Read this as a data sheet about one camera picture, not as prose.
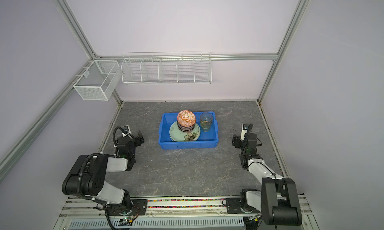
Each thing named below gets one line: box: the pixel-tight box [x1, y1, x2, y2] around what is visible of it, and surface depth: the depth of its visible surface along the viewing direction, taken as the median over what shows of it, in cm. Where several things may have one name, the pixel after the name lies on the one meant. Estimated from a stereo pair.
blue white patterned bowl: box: [177, 110, 196, 128], surface depth 96 cm
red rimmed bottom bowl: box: [177, 120, 196, 132], surface depth 95 cm
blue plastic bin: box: [158, 111, 219, 150], surface depth 96 cm
